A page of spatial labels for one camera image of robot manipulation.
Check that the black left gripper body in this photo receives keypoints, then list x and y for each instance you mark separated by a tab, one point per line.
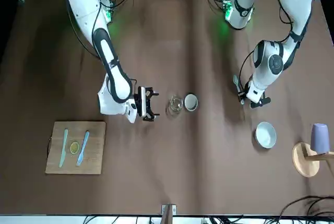
261	103

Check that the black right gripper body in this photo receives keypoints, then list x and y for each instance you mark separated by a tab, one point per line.
147	104

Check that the green plastic spoon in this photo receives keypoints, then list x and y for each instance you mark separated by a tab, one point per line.
235	79

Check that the transparent glass spice bottle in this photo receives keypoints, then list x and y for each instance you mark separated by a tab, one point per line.
176	104

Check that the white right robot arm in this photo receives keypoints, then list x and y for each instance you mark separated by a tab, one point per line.
81	7

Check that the round grey bottle lid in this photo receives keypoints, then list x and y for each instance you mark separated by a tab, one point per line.
191	101

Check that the pale grey bowl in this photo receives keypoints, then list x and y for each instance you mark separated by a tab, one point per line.
265	134

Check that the purple plastic cup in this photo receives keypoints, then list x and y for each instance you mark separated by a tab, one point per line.
319	138

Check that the wooden cutting board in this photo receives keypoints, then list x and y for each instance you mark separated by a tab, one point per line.
95	156

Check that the wooden cup stand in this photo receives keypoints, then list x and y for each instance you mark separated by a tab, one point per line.
302	161

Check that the pale blue plastic fork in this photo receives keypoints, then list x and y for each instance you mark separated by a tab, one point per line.
83	145

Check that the pale green plastic knife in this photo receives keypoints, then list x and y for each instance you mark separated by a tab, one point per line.
62	151

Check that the aluminium frame post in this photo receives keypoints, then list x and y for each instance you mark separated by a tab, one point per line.
168	213

